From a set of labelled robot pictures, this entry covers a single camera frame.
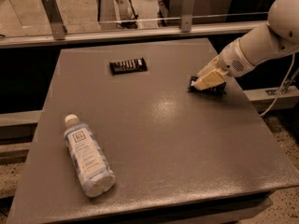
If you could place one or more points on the blue rxbar blueberry wrapper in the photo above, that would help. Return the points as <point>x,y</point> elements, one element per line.
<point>217,90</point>

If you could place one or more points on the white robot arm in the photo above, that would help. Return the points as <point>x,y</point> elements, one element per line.
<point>276,38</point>

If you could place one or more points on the left metal rail bracket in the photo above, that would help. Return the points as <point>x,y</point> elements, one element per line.
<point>57,26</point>

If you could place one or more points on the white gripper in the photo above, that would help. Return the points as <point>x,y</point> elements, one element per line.
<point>233,61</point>

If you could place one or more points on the metal rail bracket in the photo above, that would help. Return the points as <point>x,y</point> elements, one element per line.
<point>57,26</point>
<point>186,15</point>

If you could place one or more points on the horizontal metal rail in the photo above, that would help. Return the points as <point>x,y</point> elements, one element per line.
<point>129,35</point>

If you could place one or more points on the black rxbar chocolate wrapper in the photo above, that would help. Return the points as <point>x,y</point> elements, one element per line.
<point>128,66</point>

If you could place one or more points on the right metal rail bracket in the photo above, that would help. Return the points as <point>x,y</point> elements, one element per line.
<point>186,15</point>

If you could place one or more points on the blue plastic water bottle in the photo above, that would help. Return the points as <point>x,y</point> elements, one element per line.
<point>93,170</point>

